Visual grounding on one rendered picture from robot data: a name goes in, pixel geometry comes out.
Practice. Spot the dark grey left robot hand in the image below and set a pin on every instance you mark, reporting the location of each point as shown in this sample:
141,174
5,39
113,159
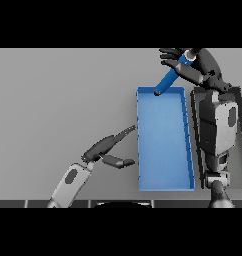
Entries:
104,146

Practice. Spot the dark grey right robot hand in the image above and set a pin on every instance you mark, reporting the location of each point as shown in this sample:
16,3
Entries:
201,68

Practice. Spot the blue pipe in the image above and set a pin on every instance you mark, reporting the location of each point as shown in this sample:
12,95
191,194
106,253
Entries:
170,76

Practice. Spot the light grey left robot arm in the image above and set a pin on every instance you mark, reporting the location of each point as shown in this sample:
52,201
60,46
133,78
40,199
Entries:
70,182

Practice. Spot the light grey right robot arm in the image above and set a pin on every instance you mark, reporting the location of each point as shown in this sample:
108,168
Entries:
217,133

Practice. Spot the blue bin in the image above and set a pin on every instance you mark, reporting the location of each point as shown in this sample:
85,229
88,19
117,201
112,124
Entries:
164,140

